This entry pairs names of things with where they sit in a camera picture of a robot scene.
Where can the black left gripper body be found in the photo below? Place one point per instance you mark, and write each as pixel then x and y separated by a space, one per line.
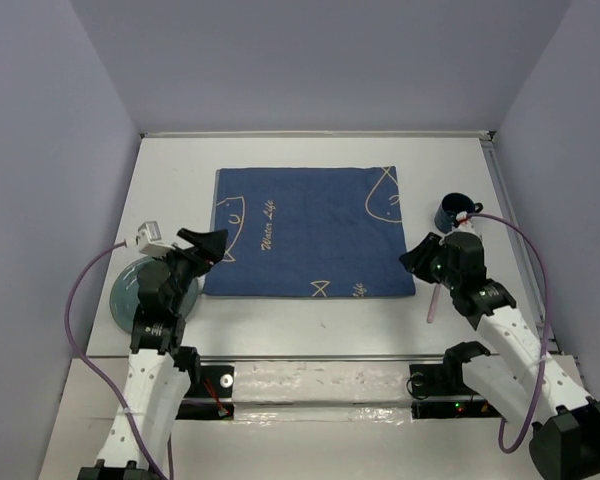
pixel 184 267

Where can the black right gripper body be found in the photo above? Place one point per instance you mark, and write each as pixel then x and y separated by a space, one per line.
pixel 445 275

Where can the fork with pink handle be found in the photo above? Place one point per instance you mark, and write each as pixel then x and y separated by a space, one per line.
pixel 431 314

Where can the dark blue mug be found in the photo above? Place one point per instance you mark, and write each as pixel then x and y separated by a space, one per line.
pixel 450 206

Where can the teal plate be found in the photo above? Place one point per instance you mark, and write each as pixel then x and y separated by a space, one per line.
pixel 124 301

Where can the blue cloth placemat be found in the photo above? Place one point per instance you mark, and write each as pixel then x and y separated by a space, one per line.
pixel 320 233

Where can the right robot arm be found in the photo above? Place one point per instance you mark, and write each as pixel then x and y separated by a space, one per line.
pixel 510 366

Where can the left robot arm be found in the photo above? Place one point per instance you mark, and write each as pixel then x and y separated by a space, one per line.
pixel 161 369

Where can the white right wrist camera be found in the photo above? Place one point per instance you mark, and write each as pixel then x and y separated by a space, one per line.
pixel 464 224

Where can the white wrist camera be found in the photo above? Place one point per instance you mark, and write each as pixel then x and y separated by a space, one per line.
pixel 149 240
pixel 464 224

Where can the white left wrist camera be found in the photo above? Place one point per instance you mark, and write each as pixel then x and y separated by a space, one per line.
pixel 149 240

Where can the aluminium rail frame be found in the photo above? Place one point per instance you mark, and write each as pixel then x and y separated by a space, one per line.
pixel 174 184

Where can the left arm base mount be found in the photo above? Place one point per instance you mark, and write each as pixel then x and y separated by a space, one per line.
pixel 211 399

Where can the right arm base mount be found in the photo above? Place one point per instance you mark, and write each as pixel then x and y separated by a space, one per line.
pixel 435 397

